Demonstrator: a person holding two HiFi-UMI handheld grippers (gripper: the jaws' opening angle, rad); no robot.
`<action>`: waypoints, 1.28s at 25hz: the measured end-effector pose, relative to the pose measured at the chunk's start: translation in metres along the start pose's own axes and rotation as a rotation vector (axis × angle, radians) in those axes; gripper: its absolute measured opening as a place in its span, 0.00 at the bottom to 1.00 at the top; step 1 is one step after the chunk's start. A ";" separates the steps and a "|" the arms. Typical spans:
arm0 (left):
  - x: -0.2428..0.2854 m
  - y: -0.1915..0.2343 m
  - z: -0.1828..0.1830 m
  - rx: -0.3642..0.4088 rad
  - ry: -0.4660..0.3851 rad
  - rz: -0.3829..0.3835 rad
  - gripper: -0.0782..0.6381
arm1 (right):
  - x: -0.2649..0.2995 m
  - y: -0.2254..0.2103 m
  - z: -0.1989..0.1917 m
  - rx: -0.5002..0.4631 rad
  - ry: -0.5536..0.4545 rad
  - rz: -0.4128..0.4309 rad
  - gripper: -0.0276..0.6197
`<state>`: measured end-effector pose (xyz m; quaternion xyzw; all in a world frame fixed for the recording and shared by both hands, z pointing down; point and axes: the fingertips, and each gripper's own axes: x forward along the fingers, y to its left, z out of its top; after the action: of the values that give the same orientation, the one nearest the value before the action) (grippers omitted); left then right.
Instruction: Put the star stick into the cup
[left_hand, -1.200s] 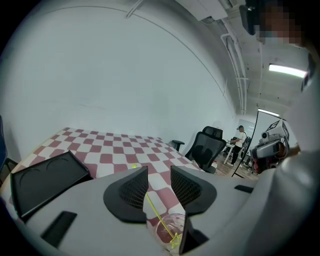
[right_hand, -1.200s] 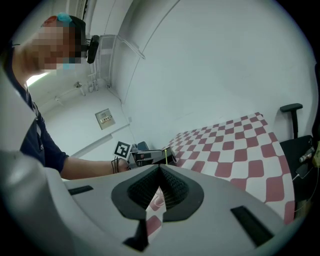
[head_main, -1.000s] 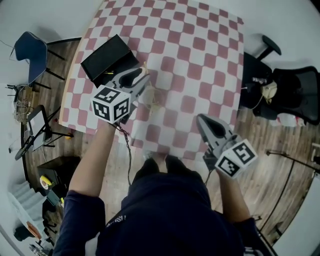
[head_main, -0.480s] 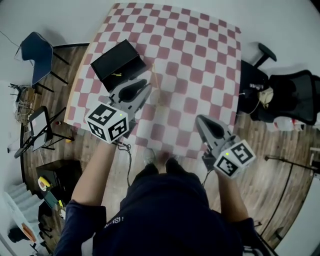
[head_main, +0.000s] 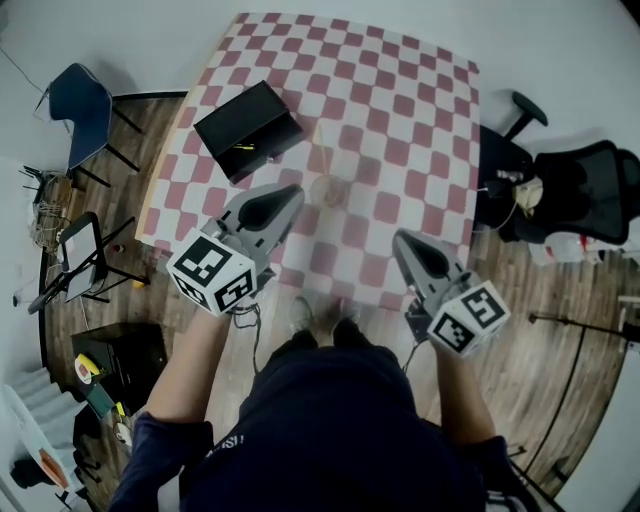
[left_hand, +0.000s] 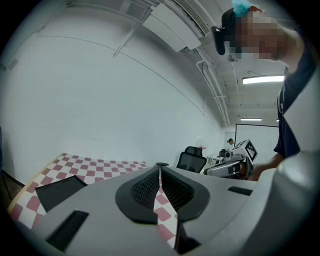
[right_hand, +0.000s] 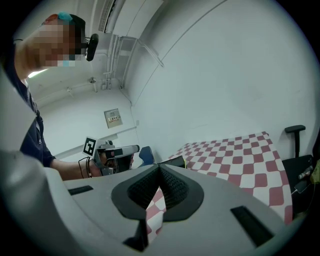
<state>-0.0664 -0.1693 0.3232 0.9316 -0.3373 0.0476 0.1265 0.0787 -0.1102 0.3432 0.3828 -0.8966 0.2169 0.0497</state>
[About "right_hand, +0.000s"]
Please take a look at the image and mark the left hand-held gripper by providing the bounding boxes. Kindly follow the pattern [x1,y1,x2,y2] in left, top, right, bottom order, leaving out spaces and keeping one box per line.
[82,136,140,176]

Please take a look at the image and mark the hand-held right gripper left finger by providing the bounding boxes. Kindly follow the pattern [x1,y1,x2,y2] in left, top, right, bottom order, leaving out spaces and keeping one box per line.
[63,164,161,256]

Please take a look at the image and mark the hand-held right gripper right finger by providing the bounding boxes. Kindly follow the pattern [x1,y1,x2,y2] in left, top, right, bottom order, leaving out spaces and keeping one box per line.
[149,164,288,256]

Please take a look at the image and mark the person's left forearm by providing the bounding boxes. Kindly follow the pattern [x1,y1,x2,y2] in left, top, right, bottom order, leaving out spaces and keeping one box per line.
[51,157,101,181]

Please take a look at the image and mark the person's left hand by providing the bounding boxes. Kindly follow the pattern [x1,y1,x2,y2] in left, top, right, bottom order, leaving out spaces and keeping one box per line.
[98,150,117,168]

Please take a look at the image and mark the blue chair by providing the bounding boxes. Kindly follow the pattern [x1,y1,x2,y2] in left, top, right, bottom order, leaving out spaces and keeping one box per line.
[138,146,156,168]

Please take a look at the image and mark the black rectangular box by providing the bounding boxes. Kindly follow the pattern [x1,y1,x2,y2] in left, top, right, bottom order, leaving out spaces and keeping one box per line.
[157,154,188,169]

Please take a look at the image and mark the pink checkered tablecloth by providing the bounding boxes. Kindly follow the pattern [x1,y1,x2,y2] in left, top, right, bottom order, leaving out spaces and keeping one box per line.
[144,131,294,243]

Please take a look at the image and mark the black office chair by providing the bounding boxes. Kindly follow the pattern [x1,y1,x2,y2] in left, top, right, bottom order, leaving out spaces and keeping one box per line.
[281,124,318,221]

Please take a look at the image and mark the person's navy top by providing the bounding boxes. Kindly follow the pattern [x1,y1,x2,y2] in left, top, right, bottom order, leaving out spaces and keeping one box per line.
[4,42,57,168]

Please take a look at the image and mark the dark phone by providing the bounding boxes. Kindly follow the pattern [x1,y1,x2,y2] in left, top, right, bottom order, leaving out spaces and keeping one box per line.
[294,180,309,194]

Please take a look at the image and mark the small dark device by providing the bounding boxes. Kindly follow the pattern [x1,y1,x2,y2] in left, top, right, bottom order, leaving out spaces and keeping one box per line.
[298,164,315,180]

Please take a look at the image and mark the white ceiling air conditioner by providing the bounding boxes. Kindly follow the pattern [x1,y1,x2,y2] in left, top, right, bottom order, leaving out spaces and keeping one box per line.
[98,0,165,38]

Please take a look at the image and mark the person's head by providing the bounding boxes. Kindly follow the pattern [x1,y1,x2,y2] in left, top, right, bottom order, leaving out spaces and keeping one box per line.
[13,12,87,81]

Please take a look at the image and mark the teal hair clip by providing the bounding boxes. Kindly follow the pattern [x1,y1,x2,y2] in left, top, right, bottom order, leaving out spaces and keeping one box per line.
[57,11,74,22]

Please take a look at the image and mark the grey wall electrical panel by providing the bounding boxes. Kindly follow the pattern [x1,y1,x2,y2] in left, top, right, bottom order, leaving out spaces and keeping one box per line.
[103,108,124,130]

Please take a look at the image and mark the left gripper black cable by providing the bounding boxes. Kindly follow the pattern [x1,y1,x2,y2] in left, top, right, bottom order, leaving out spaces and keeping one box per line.
[78,156,92,179]

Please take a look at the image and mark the white wall pipes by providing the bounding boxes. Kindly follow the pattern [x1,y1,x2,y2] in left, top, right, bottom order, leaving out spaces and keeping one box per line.
[103,34,132,90]

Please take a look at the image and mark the black head-worn camera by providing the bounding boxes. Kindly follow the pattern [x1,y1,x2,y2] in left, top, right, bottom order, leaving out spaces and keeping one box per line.
[84,33,100,62]

